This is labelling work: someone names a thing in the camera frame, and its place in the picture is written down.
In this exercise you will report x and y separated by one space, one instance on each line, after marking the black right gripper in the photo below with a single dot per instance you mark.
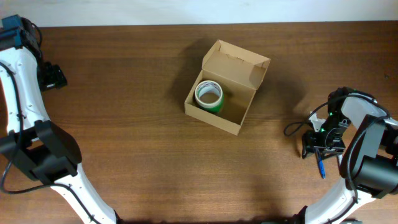
310 140

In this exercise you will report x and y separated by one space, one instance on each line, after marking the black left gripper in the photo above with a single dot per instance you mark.
55 77

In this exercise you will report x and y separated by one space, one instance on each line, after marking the blue pen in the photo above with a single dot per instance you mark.
320 164

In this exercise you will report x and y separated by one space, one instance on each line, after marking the brown cardboard box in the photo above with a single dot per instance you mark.
240 73

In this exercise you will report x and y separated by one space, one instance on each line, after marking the green tape roll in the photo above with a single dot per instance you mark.
216 107

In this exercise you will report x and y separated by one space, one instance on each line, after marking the cream masking tape roll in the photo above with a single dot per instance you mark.
208 86

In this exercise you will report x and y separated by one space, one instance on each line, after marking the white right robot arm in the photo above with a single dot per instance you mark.
362 135

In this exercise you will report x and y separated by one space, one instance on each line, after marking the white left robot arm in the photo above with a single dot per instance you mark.
39 148

